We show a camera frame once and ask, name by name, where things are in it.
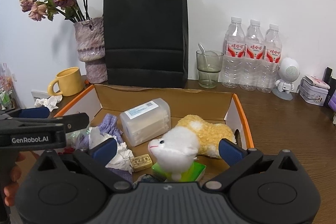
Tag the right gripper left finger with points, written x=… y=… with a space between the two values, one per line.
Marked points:
x=93 y=163

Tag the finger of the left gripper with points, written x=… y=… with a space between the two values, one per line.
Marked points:
x=37 y=112
x=73 y=122

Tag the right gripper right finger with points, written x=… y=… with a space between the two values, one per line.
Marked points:
x=240 y=163

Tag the iridescent plastic bag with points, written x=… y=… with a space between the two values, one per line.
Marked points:
x=75 y=137

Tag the white tissue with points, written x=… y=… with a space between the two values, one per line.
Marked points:
x=106 y=150
x=50 y=103

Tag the purple knitted pouch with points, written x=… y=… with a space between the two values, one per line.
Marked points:
x=109 y=125

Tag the green tissue box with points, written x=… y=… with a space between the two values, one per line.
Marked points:
x=195 y=173

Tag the small yellow labelled packet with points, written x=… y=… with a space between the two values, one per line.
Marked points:
x=142 y=162

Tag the translucent plastic storage box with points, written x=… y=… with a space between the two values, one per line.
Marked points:
x=146 y=121

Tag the yellow white plush sheep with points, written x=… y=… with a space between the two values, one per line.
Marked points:
x=176 y=150

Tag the person's left hand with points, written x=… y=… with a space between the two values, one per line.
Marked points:
x=11 y=189

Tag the crumpled white tissue on table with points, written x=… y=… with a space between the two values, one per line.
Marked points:
x=50 y=103

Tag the colourful items at left edge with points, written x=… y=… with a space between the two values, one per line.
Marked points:
x=9 y=99

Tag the yellow ceramic mug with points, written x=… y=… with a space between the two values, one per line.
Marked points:
x=66 y=83

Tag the right water bottle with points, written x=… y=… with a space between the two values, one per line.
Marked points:
x=272 y=56

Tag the water bottle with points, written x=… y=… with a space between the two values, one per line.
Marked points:
x=254 y=52
x=234 y=51
x=272 y=56

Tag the left water bottle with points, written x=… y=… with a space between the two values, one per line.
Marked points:
x=234 y=51

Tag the middle water bottle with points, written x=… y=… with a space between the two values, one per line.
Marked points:
x=254 y=52

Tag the purple textured ceramic vase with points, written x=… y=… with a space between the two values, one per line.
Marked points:
x=89 y=36

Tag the green tinted glass cup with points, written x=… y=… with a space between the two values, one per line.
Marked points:
x=215 y=62

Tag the white robot figurine speaker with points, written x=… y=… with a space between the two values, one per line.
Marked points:
x=288 y=72

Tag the grey tin box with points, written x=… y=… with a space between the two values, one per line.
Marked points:
x=312 y=94

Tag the purple tissue pack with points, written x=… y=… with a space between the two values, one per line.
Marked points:
x=332 y=102

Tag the pink white small case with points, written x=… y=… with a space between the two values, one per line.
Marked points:
x=314 y=81

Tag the black paper bag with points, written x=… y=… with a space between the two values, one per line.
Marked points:
x=146 y=42

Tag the white plastic spoon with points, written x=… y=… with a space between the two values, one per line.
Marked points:
x=202 y=49

